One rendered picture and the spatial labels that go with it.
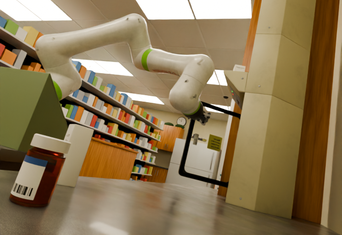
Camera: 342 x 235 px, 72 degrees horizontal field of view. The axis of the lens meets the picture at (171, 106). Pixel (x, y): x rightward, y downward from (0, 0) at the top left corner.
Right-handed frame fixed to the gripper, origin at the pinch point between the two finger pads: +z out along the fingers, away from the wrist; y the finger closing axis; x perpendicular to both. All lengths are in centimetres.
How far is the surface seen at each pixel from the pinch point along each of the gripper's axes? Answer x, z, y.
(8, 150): 34, -57, 48
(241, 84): -16.6, -13.3, -17.5
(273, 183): 22.3, -7.9, -35.9
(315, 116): -18, 24, -53
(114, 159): 36, 199, 176
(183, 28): -136, 113, 79
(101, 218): 34, -88, -14
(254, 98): -10.3, -13.3, -23.7
